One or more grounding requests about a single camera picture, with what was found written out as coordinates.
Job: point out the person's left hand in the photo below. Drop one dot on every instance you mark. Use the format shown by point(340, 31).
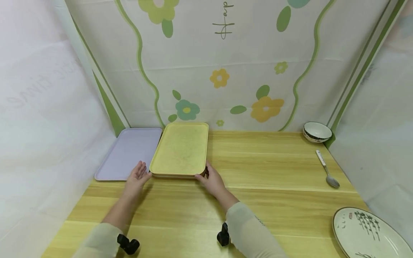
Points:
point(136, 181)

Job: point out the person's right hand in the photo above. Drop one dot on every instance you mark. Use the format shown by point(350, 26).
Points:
point(213, 183)

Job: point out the person's left thumb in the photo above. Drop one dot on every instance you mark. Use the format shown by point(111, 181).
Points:
point(147, 176)

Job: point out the person's right thumb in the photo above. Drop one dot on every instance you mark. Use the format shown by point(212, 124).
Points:
point(208, 168)

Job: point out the person's right fingers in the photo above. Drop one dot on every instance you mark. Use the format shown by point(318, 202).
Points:
point(200, 177)

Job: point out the person's left fingers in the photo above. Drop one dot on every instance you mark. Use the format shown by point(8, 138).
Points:
point(140, 169)

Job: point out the yellow rectangular tray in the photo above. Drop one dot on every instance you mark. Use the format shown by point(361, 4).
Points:
point(180, 148)

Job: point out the person's right forearm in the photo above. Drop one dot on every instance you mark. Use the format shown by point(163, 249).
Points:
point(246, 229)

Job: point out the person's left forearm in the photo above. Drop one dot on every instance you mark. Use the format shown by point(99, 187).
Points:
point(111, 222)

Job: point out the lilac rectangular tray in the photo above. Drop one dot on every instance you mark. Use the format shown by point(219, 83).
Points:
point(127, 154)

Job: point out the black wrist band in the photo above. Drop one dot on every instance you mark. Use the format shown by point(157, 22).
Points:
point(128, 245)
point(223, 235)

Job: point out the white patterned bowl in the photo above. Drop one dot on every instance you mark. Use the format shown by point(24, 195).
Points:
point(317, 132)

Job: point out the white plate with plant print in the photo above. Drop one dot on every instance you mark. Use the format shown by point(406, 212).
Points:
point(364, 234)

